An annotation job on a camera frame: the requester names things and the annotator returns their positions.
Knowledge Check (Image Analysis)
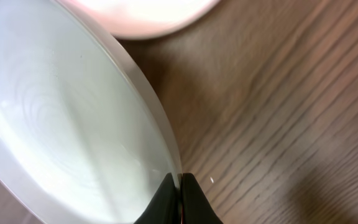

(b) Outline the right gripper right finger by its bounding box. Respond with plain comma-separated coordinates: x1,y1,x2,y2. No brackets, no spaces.
181,173,223,224

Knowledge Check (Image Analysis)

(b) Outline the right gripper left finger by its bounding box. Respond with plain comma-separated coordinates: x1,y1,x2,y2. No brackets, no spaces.
134,173,179,224

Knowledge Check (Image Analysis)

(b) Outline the grey plate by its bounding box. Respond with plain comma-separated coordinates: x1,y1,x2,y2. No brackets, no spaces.
0,0,181,223

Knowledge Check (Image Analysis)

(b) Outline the pink plate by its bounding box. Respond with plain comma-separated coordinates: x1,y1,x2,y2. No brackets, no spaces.
61,0,219,40

